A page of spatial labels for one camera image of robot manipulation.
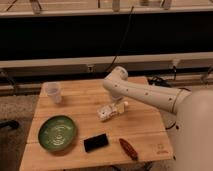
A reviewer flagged white plastic bottle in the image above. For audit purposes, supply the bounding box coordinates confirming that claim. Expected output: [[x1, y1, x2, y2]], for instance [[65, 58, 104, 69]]
[[97, 101, 129, 122]]

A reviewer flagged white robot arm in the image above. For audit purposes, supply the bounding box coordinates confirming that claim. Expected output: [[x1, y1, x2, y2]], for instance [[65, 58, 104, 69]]
[[103, 66, 213, 171]]

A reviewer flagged black rectangular sponge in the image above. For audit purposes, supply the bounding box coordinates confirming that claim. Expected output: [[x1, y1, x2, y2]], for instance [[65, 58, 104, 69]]
[[84, 134, 109, 152]]

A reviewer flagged dark red oblong object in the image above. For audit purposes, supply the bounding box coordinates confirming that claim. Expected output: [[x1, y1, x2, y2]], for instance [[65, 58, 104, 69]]
[[119, 138, 138, 161]]

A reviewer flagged clear plastic cup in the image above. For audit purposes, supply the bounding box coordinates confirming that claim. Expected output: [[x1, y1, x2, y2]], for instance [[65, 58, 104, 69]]
[[44, 82, 62, 104]]

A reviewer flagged green ceramic plate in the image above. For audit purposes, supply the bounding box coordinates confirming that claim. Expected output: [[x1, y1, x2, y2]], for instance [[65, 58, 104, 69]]
[[38, 115, 77, 152]]

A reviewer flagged black hanging cable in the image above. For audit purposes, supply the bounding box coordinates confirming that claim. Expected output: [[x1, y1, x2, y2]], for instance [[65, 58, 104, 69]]
[[103, 5, 135, 73]]

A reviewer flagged black cable bundle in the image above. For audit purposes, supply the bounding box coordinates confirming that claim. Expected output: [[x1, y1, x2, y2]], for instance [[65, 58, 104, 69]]
[[148, 75, 173, 88]]

